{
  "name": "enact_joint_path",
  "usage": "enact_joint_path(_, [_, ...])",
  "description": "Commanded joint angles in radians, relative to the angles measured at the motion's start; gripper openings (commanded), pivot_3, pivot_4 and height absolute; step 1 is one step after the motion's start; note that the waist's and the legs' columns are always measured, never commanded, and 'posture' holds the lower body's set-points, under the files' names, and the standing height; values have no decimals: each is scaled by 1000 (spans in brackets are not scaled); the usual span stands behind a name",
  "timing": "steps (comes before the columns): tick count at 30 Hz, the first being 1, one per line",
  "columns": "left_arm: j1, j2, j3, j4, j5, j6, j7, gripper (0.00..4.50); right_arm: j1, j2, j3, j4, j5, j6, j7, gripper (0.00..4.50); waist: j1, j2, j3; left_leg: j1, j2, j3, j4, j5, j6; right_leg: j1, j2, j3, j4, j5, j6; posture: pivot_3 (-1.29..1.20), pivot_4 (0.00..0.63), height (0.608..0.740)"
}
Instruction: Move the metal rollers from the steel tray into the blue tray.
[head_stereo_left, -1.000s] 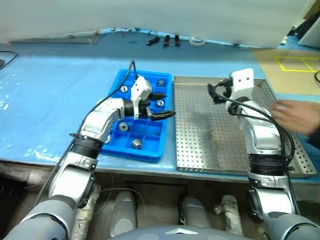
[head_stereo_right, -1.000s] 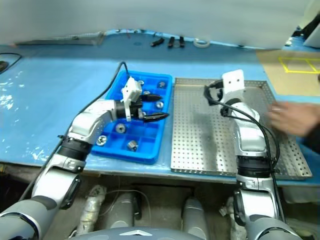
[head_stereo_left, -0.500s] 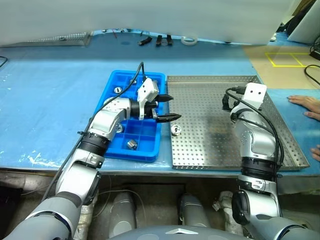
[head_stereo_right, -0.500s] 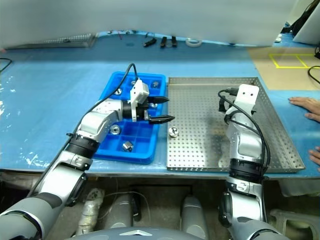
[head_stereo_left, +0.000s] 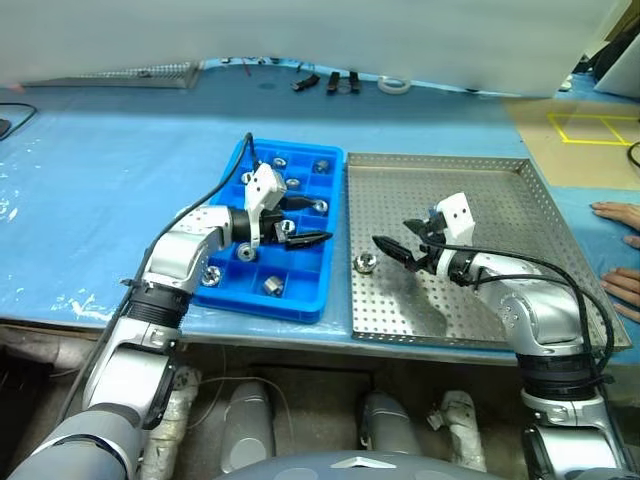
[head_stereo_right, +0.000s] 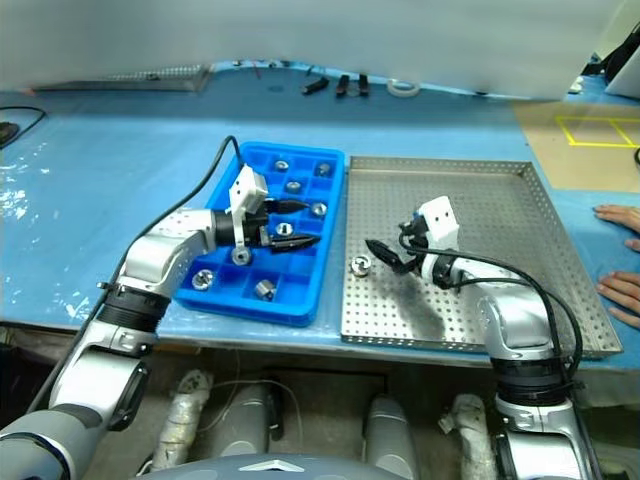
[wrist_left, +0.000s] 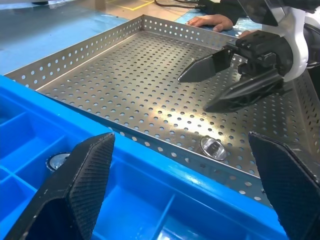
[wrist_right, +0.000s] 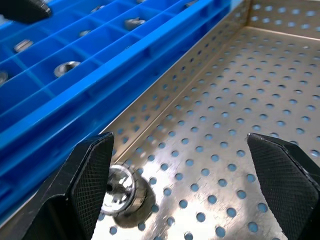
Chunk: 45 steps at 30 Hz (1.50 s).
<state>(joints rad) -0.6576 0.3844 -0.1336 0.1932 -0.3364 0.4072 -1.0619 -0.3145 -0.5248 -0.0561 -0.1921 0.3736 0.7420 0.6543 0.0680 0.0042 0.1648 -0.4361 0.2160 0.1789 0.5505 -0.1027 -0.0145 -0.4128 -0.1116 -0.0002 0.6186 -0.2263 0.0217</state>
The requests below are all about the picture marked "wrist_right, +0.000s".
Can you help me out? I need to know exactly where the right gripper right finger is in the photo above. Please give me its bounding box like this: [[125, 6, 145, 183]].
[[246, 132, 320, 240]]

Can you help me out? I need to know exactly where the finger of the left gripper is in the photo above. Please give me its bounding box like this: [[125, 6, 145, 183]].
[[0, 0, 53, 25]]

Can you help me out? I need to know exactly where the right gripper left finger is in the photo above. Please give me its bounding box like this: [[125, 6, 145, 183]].
[[21, 131, 115, 240]]

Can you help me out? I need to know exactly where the metal nut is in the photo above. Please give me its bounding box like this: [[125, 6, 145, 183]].
[[99, 163, 148, 218]]

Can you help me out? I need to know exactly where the blue compartment tray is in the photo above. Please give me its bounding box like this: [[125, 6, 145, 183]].
[[0, 0, 232, 221]]

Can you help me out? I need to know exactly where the perforated metal tray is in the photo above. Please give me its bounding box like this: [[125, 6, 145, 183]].
[[0, 0, 320, 240]]

